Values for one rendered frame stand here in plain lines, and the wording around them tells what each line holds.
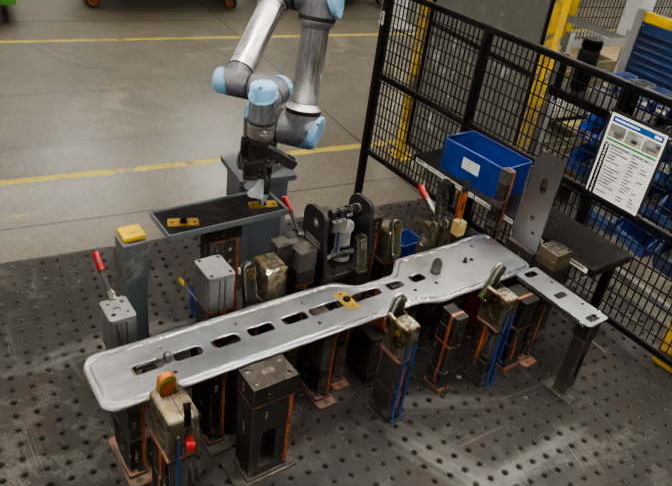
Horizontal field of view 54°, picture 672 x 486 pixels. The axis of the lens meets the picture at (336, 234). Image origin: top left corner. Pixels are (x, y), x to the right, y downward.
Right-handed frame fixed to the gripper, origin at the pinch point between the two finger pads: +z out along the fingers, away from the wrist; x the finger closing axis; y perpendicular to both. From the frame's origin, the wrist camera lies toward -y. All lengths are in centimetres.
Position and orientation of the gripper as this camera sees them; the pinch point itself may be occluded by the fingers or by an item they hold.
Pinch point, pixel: (263, 199)
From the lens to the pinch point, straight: 196.2
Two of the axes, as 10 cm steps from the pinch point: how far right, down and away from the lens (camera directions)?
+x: 3.3, 5.3, -7.8
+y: -9.4, 0.8, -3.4
